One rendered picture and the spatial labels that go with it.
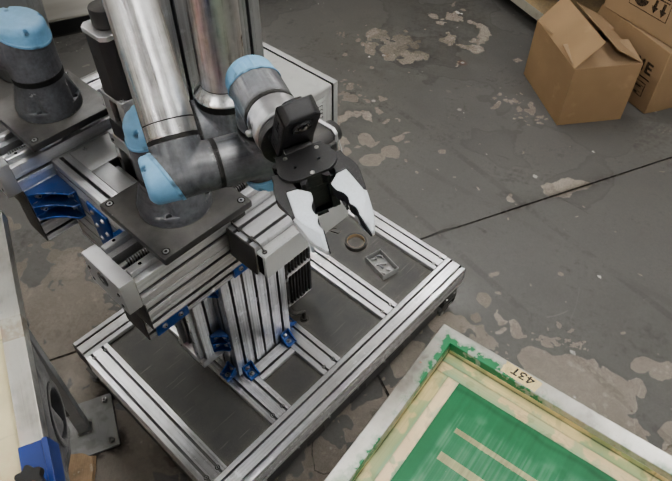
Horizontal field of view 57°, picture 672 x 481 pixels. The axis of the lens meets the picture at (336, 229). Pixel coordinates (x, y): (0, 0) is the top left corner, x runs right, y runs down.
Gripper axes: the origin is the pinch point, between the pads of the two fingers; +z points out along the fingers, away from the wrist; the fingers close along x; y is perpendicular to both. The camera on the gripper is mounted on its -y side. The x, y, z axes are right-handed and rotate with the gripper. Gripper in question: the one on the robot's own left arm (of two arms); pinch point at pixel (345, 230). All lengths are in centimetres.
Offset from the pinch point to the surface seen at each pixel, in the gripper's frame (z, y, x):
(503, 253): -98, 183, -101
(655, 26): -173, 157, -241
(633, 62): -160, 163, -218
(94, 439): -81, 157, 82
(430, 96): -219, 188, -130
